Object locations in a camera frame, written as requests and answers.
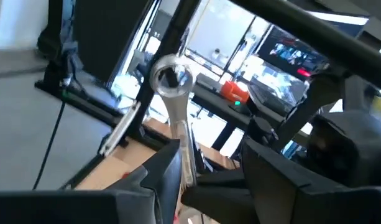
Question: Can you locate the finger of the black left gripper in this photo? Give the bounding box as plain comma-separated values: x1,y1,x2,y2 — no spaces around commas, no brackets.
181,185,256,224
196,170,246,187

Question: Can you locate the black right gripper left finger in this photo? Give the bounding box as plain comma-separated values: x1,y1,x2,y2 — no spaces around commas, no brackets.
106,139,182,224

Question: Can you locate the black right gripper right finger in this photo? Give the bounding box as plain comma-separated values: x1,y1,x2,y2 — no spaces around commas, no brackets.
241,138,312,224

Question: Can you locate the silver combination wrench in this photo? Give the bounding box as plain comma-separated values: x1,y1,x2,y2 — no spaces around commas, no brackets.
149,53,199,188

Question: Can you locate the orange box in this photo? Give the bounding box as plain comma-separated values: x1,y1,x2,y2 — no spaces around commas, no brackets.
220,80,250,104

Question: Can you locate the lit display screen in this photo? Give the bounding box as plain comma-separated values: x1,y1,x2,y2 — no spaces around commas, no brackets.
258,26,329,82

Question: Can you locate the black flat panel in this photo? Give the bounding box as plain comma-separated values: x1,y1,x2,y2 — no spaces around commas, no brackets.
73,0,155,83

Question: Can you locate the silver metal bracket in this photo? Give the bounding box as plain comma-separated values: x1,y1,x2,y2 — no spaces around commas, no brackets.
98,100,142,157

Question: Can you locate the black floor cable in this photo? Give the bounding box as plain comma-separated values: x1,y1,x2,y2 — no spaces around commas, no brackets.
32,99,67,191

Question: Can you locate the black aluminium rig frame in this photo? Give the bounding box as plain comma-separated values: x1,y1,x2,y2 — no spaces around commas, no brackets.
123,0,381,147

